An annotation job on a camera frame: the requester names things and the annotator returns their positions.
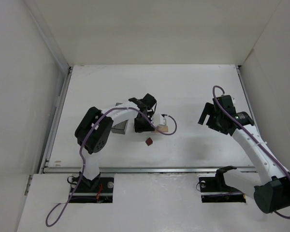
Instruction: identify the dark red wooden block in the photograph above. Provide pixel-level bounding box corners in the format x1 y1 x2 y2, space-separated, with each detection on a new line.
145 138 153 146

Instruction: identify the grey transparent plastic bin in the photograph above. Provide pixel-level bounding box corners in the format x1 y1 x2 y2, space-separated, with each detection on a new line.
111 110 128 134

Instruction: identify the light wooden plank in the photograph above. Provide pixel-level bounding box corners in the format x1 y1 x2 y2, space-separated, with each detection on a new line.
153 126 169 133

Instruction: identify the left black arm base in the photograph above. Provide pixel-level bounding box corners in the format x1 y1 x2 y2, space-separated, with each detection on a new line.
67 176 115 203

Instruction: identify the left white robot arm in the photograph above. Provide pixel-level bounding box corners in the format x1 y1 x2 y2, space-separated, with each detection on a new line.
73 93 157 191

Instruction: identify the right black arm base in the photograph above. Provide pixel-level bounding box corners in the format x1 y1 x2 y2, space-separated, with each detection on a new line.
196 166 246 203

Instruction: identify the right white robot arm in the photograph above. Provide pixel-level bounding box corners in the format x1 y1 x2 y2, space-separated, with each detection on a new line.
198 95 290 214

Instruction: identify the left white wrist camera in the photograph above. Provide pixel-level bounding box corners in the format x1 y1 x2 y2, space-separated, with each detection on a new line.
152 114 167 127

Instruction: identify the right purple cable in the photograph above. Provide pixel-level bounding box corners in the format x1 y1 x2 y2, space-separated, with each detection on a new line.
212 85 290 219

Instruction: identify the purple cable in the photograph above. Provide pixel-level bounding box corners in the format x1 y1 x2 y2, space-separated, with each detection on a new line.
212 85 290 219
45 107 177 228

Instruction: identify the front aluminium rail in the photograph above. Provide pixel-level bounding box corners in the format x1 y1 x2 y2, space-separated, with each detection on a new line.
42 166 259 174

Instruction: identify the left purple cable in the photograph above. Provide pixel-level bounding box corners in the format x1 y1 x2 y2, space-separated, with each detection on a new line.
45 107 177 228

